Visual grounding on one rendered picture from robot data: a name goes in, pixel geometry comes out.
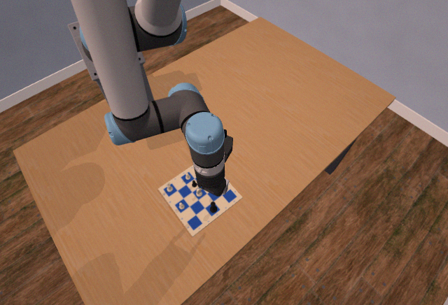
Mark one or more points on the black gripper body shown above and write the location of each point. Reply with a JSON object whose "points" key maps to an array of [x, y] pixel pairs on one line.
{"points": [[212, 180]]}

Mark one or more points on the blue and white chessboard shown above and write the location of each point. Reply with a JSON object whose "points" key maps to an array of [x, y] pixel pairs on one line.
{"points": [[196, 215]]}

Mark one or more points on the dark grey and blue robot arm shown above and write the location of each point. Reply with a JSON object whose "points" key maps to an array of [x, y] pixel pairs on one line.
{"points": [[108, 40]]}

